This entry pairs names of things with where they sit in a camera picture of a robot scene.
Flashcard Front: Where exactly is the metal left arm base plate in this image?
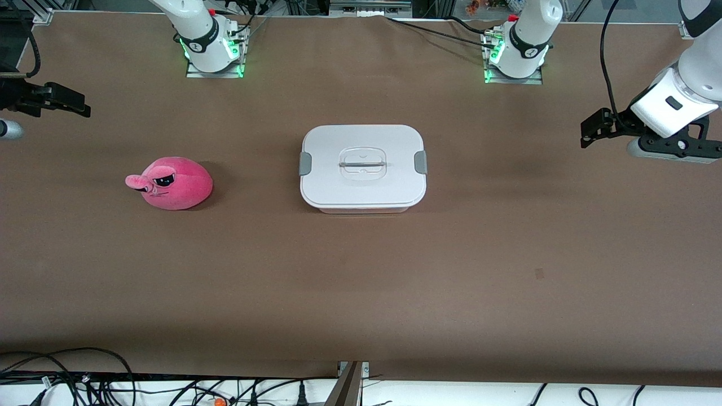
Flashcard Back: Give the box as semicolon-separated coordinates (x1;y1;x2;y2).
483;31;544;85

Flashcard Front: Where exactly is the black camera bracket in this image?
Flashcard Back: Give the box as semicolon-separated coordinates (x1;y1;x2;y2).
640;116;722;160
0;78;43;117

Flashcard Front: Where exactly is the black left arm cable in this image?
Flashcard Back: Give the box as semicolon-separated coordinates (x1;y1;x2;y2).
600;0;637;129

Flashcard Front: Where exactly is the clear plastic box base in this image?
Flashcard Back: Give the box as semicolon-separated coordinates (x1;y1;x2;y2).
315;202;412;214

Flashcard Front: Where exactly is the aluminium post with bracket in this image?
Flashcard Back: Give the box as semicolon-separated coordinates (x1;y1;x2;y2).
324;361;370;406

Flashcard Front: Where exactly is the white box lid with handle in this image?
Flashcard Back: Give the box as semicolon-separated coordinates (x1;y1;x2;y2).
300;125;428;208

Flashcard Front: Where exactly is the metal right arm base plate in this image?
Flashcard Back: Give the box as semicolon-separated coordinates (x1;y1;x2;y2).
186;25;247;78

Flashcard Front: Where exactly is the black cable bundle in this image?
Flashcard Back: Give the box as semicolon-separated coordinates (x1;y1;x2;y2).
169;377;339;406

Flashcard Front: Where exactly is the black cable across table edge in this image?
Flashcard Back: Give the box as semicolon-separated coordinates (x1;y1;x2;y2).
386;17;492;47

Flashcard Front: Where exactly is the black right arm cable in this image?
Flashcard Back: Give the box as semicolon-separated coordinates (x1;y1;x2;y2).
25;31;42;78

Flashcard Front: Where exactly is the black left camera bracket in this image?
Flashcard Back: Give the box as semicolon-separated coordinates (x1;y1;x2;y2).
640;116;722;160

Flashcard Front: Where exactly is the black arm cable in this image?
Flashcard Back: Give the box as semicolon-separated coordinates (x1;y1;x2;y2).
25;31;42;78
600;0;637;129

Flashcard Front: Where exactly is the black right camera bracket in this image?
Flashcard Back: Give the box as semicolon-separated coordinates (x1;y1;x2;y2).
0;78;43;117

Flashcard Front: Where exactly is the pink plush toy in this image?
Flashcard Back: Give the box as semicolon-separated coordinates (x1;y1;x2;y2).
125;157;214;211

